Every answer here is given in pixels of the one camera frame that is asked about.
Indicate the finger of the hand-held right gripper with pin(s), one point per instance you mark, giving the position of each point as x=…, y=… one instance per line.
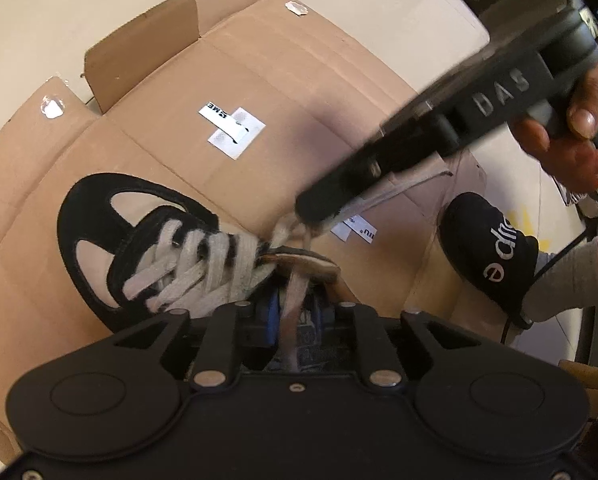
x=359, y=180

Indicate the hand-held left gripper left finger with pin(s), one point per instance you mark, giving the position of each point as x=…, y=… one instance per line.
x=270, y=322

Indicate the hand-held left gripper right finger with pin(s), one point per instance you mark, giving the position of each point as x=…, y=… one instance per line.
x=324, y=320

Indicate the white shoelace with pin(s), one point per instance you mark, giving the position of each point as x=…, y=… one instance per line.
x=199, y=255

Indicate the black and white shoe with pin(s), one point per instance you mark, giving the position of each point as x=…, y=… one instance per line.
x=79, y=210

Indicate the person's right hand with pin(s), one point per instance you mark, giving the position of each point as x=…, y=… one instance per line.
x=569, y=165

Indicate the white shipping label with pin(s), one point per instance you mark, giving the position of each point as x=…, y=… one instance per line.
x=236, y=127
x=359, y=228

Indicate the flattened cardboard box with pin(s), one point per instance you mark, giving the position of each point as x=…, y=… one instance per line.
x=304, y=85

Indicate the black object white mark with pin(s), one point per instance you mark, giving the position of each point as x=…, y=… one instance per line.
x=479, y=240

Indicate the crumpled clear tape piece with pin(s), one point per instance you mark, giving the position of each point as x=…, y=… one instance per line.
x=296, y=7
x=51, y=107

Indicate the black metal bar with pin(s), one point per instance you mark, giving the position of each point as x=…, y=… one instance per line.
x=588, y=335

